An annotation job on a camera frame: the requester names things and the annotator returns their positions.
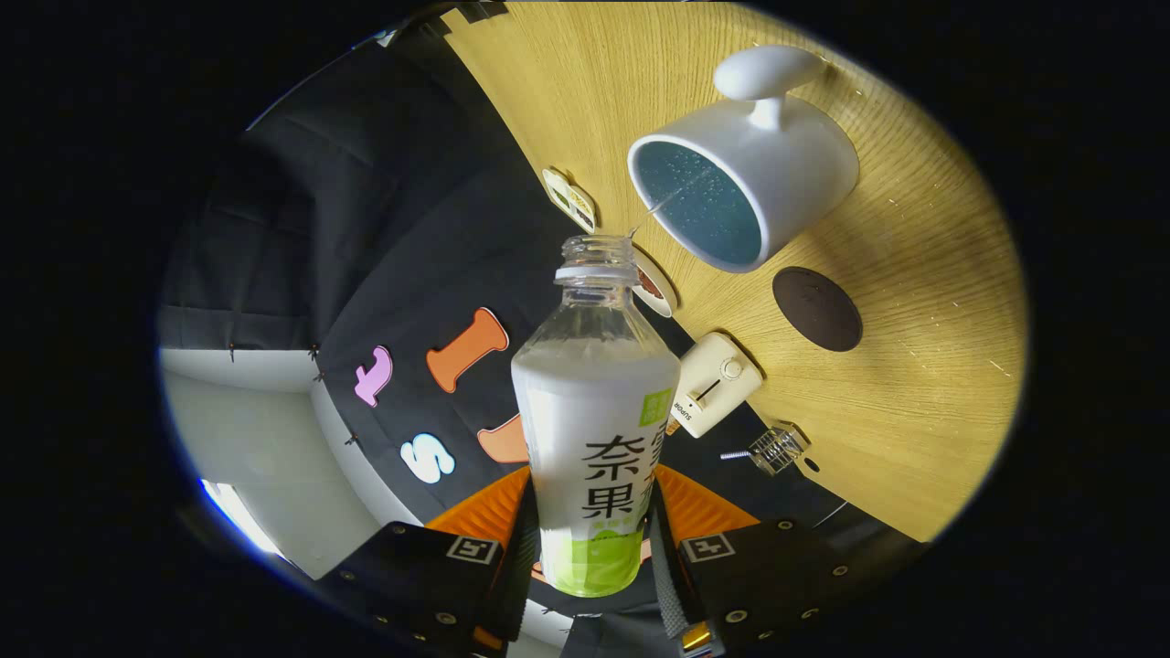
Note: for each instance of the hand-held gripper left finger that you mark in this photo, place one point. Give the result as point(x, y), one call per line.
point(411, 576)

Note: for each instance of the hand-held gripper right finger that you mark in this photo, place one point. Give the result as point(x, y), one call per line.
point(777, 571)

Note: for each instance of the clear juice bottle white label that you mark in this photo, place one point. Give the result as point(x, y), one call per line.
point(585, 411)

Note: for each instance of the dark round coaster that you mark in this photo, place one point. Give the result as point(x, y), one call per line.
point(817, 309)

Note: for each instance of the striped straw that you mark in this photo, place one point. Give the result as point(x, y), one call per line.
point(734, 454)

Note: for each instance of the small ceiling light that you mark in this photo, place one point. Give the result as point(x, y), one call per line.
point(239, 518)

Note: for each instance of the white toaster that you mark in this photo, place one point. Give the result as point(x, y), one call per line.
point(717, 384)

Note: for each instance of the round white plate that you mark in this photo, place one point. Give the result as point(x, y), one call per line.
point(665, 302)

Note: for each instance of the brown meat piece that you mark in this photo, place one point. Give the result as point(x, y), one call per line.
point(650, 283)

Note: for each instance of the wooden table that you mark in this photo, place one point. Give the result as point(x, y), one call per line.
point(914, 274)

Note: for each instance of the divided white dish with beans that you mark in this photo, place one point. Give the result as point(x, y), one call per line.
point(571, 201)

